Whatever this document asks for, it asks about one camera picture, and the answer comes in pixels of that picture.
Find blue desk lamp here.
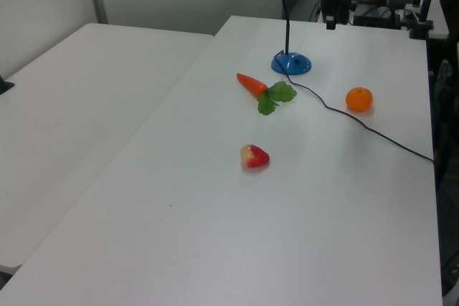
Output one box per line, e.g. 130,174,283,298
270,0,321,76

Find black electronics box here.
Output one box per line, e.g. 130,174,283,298
352,4,402,29

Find orange toy tangerine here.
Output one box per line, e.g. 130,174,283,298
345,86,374,113

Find orange toy carrot green leaves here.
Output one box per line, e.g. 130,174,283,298
236,72,298,117

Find red toy strawberry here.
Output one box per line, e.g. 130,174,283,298
239,143,271,169

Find white side table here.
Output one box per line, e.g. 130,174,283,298
0,22,215,275

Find black clamp on side table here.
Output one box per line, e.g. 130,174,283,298
0,75,16,96

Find black camera pole with clamp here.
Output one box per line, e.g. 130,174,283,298
409,0,444,40

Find black lamp power cable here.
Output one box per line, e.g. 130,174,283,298
273,51,435,163

